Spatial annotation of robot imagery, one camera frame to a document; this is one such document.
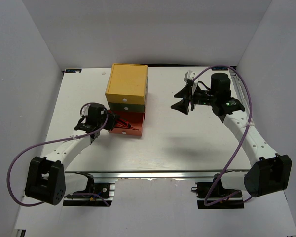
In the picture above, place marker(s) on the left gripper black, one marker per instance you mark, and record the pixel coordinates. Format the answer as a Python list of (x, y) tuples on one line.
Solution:
[(112, 121)]

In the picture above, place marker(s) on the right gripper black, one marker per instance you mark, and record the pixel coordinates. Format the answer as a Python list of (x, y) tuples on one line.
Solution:
[(185, 93)]

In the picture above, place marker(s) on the red utility knife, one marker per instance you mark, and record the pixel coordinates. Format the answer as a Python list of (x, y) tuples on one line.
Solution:
[(123, 123)]

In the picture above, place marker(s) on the yellow top drawer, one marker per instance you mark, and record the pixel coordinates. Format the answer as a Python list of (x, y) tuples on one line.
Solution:
[(127, 99)]

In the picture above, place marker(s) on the red bottom drawer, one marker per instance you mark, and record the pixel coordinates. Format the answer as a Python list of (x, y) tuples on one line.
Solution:
[(135, 119)]

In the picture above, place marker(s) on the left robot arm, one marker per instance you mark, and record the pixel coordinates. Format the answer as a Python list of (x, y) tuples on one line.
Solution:
[(46, 176)]

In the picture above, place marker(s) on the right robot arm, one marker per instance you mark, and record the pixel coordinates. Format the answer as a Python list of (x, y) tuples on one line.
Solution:
[(269, 170)]

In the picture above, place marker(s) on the right blue table sticker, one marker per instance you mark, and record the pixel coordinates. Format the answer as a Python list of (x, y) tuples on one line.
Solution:
[(219, 68)]

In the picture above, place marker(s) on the blue table sticker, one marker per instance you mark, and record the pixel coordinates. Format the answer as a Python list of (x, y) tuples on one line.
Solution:
[(219, 68), (72, 70)]

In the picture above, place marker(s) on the yellow drawer cabinet shell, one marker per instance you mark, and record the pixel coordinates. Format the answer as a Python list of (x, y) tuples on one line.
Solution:
[(128, 79)]

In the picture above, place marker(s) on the left blue table sticker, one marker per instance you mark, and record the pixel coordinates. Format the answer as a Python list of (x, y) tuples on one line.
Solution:
[(72, 70)]

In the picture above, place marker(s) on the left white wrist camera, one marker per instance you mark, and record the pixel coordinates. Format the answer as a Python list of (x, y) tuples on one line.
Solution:
[(84, 110)]

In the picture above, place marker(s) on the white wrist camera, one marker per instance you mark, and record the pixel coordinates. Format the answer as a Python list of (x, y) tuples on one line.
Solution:
[(189, 79), (84, 110)]

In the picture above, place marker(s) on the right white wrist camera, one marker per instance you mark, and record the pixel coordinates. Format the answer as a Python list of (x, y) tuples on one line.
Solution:
[(189, 79)]

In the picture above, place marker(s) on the aluminium front rail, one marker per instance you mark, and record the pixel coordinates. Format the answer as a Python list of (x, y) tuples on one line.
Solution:
[(111, 176)]

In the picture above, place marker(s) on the aluminium rail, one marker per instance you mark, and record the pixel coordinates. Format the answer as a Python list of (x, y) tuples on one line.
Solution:
[(111, 176), (242, 95)]

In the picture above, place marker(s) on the aluminium right side rail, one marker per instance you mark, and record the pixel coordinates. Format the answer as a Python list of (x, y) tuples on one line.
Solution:
[(242, 95)]

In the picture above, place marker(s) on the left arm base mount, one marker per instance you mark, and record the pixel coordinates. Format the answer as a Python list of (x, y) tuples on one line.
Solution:
[(85, 190)]

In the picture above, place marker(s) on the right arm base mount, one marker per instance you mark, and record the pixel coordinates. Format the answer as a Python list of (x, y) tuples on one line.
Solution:
[(202, 188)]

